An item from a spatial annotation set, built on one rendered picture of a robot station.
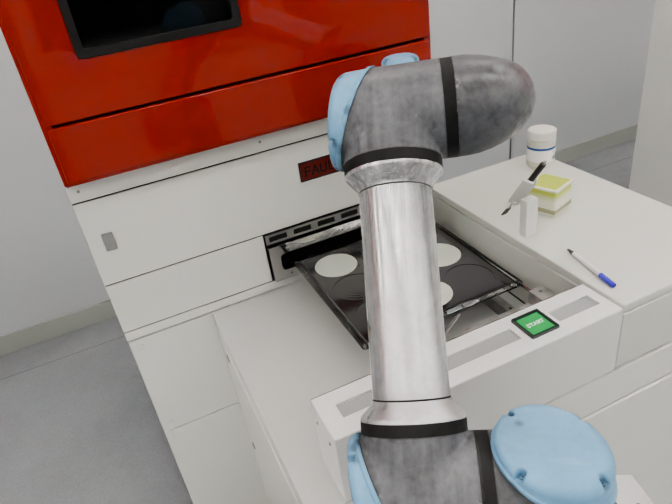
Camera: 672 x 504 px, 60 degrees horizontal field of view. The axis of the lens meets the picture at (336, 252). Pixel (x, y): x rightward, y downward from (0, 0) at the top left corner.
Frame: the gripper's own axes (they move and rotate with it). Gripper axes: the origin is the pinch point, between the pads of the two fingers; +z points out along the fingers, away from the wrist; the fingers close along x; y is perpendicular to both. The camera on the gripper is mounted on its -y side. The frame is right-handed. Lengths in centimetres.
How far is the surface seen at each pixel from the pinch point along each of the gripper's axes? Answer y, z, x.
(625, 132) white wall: -301, 98, -17
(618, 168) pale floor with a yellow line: -258, 104, -10
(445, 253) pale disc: 0.4, 9.3, 7.2
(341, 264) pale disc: 14.4, 9.2, -12.3
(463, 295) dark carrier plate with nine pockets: 13.4, 9.0, 17.9
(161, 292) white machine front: 43, 7, -42
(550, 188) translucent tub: -13.8, -3.9, 25.5
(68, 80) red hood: 48, -42, -39
